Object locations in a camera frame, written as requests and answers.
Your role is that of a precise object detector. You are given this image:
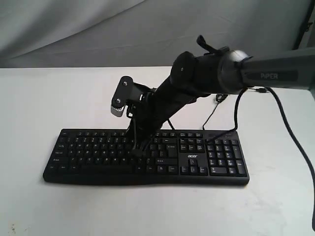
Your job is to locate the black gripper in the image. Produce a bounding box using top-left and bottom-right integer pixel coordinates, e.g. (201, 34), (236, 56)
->
(126, 78), (196, 156)

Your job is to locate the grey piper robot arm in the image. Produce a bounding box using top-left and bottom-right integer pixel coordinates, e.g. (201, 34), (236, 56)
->
(126, 48), (315, 152)

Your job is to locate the black acer keyboard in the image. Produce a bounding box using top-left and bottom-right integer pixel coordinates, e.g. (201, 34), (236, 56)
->
(43, 129), (250, 186)

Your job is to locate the grey backdrop cloth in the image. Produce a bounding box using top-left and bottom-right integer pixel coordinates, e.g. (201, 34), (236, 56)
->
(0, 0), (309, 68)

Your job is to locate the black stand pole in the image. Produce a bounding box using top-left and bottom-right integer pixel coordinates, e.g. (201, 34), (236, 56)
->
(284, 0), (315, 65)

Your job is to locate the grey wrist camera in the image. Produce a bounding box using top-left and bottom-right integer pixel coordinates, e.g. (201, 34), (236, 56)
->
(111, 76), (153, 117)

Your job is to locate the black keyboard usb cable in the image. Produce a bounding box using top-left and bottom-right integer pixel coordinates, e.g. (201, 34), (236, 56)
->
(202, 88), (268, 131)

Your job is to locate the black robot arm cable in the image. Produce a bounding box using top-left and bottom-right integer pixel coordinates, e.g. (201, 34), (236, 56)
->
(205, 87), (315, 232)

